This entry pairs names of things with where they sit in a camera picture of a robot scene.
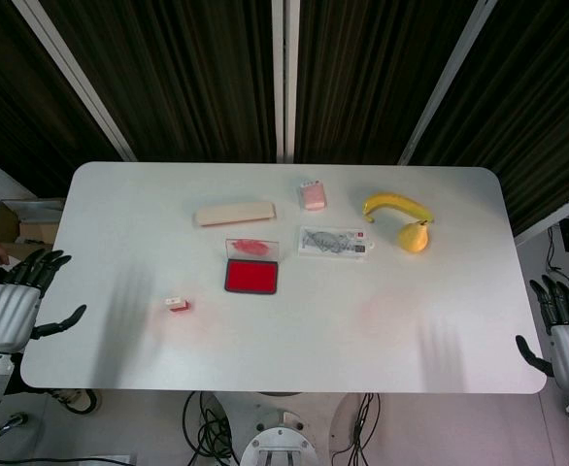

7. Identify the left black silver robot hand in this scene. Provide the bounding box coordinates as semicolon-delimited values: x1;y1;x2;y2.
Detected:
0;249;87;355

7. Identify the small red stamp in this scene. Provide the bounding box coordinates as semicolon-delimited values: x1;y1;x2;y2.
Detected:
165;296;192;316

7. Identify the open cardboard box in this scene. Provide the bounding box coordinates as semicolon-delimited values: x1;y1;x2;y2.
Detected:
0;198;65;271

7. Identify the black silver lever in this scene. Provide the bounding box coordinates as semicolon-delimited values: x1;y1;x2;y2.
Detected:
0;411;29;448

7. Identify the dark pleated curtain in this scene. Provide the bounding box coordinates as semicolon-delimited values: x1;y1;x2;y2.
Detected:
0;0;125;200
36;0;285;164
410;0;569;237
293;0;485;166

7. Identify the yellow pear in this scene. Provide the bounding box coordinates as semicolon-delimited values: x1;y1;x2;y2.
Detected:
397;218;431;254

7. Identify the yellow banana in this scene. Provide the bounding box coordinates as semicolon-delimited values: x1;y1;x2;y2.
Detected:
360;192;435;225

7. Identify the red ink pad clear lid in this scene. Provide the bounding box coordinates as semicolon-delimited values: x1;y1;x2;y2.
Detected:
223;237;282;295

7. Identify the beige rectangular block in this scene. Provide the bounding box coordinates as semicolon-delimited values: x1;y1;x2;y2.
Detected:
192;200;277;228

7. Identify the flat white printed package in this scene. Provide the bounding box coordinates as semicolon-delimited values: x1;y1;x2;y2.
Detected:
296;225;377;262

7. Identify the pink white eraser block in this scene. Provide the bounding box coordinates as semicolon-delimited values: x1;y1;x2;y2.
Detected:
297;180;327;212

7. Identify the silver robot torso base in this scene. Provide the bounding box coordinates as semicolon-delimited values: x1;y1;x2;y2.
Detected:
239;410;320;466

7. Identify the thin black hanging cable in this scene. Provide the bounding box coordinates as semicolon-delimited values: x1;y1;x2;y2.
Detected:
545;226;569;287

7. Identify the black cable loop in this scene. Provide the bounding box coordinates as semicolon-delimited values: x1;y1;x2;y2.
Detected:
50;387;102;416

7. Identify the white frame post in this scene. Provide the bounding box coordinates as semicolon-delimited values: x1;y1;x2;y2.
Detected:
270;0;301;164
396;0;499;166
512;196;569;247
12;0;138;162

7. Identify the black cable bundle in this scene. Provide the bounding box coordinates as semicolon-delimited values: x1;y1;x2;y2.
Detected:
182;390;241;466
330;392;383;466

